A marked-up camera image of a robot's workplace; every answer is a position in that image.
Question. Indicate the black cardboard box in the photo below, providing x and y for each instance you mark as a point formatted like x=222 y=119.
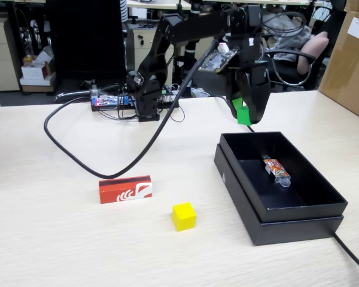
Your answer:
x=257 y=170

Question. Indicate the white carton with red side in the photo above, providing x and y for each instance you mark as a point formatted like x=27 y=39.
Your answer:
x=33 y=71

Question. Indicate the beige cabinet with keyhole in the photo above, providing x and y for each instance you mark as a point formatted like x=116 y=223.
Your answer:
x=148 y=36

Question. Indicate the controller board with red light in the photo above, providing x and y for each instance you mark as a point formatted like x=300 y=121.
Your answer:
x=107 y=101

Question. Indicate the flat white brown box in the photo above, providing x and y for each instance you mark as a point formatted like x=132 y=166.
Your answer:
x=36 y=86

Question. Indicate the black open box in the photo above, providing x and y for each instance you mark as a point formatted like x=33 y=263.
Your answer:
x=299 y=231

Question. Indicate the green wooden cube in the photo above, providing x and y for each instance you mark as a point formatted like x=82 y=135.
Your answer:
x=243 y=118

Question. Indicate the grey cloth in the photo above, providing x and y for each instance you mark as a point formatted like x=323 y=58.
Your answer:
x=293 y=42

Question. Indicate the black pole with white bands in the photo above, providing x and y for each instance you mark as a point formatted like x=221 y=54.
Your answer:
x=191 y=55

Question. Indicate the pink cushion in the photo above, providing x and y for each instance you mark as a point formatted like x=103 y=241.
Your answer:
x=312 y=51

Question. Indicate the orange box with white logo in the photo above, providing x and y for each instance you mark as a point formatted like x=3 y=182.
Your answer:
x=119 y=191

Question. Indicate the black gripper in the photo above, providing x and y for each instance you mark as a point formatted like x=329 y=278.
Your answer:
x=248 y=56

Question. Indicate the beige desk side cabinet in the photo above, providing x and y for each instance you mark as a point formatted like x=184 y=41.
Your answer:
x=203 y=45

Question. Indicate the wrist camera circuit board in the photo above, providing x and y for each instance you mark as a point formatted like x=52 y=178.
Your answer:
x=217 y=61

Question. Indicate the yellow wooden cube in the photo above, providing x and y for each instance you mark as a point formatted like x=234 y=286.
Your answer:
x=184 y=218

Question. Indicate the striped white tube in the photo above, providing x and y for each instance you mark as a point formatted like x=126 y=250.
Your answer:
x=124 y=12

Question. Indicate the large brown cardboard box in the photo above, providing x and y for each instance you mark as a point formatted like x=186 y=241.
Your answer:
x=347 y=74

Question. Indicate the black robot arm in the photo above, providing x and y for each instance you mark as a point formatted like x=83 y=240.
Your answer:
x=155 y=59

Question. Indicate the black office chair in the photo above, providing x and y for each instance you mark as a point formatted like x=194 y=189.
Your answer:
x=302 y=55

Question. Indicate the beige drawer cabinet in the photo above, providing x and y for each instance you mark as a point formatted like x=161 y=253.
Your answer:
x=3 y=53

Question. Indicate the colourful printed usb stick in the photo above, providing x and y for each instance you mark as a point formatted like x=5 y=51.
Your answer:
x=275 y=167

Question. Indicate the large black monitor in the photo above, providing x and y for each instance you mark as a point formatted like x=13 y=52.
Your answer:
x=86 y=39

